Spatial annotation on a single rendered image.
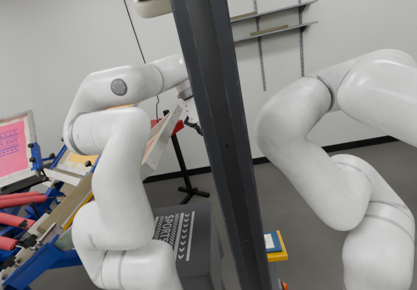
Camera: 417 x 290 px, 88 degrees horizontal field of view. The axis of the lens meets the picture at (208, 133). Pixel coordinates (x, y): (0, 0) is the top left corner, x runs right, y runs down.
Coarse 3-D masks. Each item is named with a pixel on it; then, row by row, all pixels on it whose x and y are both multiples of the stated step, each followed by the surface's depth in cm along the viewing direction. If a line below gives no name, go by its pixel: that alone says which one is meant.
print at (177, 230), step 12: (168, 216) 124; (180, 216) 122; (192, 216) 120; (156, 228) 118; (168, 228) 116; (180, 228) 114; (192, 228) 112; (168, 240) 108; (180, 240) 107; (180, 252) 101
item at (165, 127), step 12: (180, 108) 112; (168, 120) 90; (156, 132) 116; (168, 132) 83; (156, 144) 70; (144, 156) 67; (156, 156) 66; (144, 168) 61; (60, 240) 73; (72, 240) 73
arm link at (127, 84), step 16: (144, 64) 52; (96, 80) 45; (112, 80) 44; (128, 80) 43; (144, 80) 46; (160, 80) 53; (80, 96) 44; (96, 96) 45; (112, 96) 45; (128, 96) 45; (144, 96) 47; (80, 112) 43; (64, 128) 41
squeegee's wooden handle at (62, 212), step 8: (88, 176) 115; (80, 184) 109; (88, 184) 112; (72, 192) 103; (80, 192) 106; (88, 192) 108; (64, 200) 98; (72, 200) 100; (80, 200) 103; (56, 208) 93; (64, 208) 95; (72, 208) 97; (48, 216) 89; (56, 216) 91; (64, 216) 92; (40, 224) 85; (48, 224) 86; (56, 224) 88; (40, 232) 85
